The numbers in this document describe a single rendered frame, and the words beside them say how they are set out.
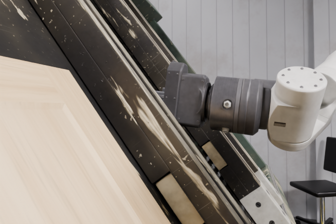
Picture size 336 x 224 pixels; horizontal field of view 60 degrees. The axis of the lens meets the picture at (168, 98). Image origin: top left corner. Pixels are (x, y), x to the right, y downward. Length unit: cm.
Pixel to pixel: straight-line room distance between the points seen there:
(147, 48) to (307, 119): 55
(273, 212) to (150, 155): 50
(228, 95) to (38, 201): 30
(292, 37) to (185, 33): 131
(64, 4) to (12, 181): 33
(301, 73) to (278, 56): 323
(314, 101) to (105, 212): 30
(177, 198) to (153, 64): 51
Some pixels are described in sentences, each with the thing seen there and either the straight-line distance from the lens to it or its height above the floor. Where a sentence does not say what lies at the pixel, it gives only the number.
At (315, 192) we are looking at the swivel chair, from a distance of 304.
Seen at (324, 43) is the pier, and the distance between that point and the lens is 364.
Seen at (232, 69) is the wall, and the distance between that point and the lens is 370.
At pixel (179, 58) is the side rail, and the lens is 179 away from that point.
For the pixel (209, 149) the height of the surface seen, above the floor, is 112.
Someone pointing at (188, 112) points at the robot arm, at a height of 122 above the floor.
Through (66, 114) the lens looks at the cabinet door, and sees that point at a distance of 33.
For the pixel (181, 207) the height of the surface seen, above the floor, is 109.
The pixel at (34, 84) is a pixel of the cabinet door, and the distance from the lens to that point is 33.
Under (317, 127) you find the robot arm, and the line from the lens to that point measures 52.
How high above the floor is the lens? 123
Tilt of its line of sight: 2 degrees up
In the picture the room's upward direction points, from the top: straight up
